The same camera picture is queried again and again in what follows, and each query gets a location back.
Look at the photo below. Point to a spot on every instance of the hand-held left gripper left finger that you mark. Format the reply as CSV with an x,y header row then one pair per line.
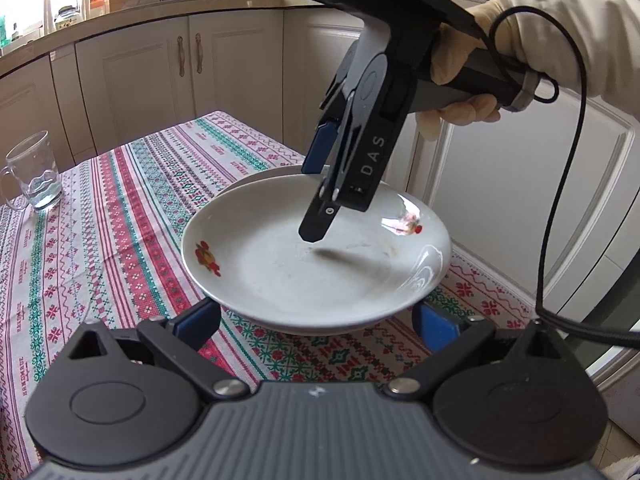
x,y
197,321

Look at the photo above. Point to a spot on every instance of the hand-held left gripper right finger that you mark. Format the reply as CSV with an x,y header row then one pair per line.
x,y
435,324

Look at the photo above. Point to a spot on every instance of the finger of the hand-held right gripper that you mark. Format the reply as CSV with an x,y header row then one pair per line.
x,y
370,160
320,150

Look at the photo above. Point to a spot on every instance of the white flower print plate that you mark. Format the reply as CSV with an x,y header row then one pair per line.
x,y
275,270
270,174

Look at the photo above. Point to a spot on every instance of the person's right forearm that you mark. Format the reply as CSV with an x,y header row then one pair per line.
x,y
590,35

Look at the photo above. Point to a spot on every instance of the person's right hand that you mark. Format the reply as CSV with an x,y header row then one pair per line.
x,y
450,60

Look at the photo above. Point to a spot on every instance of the striped patterned tablecloth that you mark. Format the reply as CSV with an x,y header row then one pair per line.
x,y
125,210

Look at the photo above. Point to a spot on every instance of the light kitchen countertop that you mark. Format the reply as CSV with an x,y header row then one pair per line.
x,y
200,10

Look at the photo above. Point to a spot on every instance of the clear glass mug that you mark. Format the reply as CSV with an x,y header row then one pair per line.
x,y
42,195

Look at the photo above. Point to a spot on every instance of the glass jar with green lid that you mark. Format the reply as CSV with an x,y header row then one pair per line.
x,y
67,19

